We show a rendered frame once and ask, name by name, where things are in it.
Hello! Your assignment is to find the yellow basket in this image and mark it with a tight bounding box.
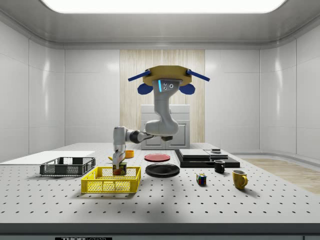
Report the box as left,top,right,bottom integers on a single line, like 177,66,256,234
80,165,142,195

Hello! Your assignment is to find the white cabinet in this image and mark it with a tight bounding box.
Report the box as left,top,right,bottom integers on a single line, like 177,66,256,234
140,104,192,151

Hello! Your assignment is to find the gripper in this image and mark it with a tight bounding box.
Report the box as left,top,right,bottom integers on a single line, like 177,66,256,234
112,150,126,169

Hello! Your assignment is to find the puzzle cube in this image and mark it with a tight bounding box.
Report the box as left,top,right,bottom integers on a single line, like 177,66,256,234
195,172,208,186

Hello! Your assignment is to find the black plate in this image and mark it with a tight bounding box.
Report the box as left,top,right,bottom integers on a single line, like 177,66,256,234
144,162,181,179

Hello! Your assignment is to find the yellow mug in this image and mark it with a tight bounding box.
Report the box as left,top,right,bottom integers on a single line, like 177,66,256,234
231,169,249,190

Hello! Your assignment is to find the dark grey basket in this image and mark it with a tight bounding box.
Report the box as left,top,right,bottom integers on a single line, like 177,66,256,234
39,156,97,178

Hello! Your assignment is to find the red plate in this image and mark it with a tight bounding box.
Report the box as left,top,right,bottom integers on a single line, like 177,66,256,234
144,153,171,163

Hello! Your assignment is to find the white board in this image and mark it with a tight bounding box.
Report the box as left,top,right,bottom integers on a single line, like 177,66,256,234
0,150,97,166

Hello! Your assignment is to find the drone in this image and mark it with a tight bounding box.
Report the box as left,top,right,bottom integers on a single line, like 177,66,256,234
127,65,211,97

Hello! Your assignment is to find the black mug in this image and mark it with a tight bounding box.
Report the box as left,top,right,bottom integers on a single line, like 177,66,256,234
213,159,226,174

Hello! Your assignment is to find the black stove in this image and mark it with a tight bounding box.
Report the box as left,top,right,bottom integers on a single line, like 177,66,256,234
173,147,242,169

